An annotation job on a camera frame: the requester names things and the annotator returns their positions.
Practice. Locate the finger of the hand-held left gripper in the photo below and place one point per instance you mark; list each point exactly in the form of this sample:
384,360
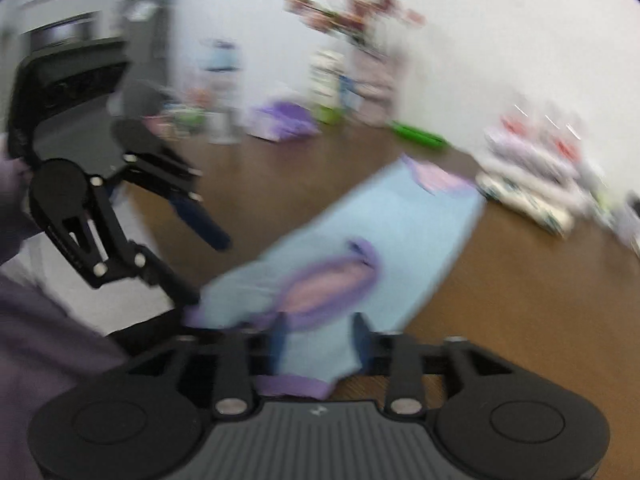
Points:
200,220
170,280

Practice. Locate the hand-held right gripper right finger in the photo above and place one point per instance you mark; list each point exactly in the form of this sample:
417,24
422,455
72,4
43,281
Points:
361,342

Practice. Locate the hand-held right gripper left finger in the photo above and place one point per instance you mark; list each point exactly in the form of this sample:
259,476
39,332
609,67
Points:
279,342

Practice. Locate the pink blue purple mesh shirt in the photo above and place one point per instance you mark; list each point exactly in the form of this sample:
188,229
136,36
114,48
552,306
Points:
380,230

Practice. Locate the person's left forearm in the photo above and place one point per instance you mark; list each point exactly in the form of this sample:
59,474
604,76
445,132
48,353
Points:
12,210

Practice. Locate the blurred colourful small items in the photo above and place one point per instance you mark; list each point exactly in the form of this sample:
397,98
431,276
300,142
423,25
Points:
177,115

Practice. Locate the purple tissue pack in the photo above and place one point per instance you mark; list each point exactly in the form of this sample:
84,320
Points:
282,120

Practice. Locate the person's purple grey top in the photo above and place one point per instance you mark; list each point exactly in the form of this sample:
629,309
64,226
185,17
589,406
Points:
45,360

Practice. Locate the green cardboard box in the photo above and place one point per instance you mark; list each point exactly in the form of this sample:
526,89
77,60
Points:
329,115

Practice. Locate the grey cabinet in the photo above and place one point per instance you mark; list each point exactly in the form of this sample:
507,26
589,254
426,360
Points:
75,15

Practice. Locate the white milk carton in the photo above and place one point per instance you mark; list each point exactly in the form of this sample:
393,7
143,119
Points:
327,77

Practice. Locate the folded cream teal-flower cloth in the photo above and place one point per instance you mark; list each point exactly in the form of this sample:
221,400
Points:
525,205

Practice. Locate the green oblong case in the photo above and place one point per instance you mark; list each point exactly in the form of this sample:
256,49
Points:
417,135

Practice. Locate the folded white cloth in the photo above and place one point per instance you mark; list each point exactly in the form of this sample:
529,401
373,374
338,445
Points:
542,177

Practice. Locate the folded pink floral cloth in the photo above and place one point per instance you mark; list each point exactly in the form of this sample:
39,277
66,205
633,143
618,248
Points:
540,152

